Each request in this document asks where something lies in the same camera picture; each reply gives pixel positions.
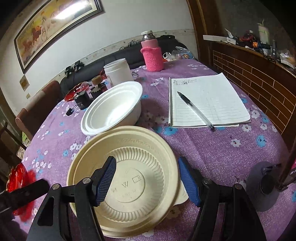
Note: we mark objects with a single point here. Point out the beige disposable bowl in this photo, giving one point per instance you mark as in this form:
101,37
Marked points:
146,184

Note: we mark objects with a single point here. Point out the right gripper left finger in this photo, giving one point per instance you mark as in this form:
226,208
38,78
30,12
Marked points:
52,219

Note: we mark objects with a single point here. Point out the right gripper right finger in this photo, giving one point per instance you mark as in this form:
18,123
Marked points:
240,219

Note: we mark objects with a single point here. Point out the small red plate far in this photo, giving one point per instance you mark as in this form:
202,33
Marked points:
76,90

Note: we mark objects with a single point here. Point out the small black clip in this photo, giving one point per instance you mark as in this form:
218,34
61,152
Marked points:
70,111

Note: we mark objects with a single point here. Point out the black ballpoint pen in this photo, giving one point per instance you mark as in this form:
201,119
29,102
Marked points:
197,111

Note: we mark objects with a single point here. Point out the brown pink armchair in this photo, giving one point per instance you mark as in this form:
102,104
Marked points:
31,118

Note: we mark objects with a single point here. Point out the framed horse painting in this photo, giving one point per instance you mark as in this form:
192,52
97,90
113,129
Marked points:
51,21

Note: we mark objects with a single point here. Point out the pink sleeved thermos bottle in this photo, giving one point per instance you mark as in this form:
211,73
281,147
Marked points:
151,52

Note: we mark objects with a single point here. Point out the white bowl stack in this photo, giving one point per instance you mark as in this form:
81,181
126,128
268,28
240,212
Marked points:
118,106

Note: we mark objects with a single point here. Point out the black jar with cork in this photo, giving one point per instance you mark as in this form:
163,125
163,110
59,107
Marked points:
98,88

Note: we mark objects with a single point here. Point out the dark wooden chair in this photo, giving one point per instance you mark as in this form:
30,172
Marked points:
9,146

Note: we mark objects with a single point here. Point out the white paper notebook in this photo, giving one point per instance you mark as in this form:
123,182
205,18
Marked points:
213,95

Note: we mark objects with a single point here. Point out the red wedding glass plate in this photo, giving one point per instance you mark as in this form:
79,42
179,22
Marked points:
19,177

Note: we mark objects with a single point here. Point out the brown wooden sideboard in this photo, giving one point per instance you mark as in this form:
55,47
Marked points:
270,85

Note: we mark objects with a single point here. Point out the black jar left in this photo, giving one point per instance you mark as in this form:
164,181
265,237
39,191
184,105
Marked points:
82,100

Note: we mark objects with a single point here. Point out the white plastic jar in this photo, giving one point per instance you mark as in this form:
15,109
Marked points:
118,72

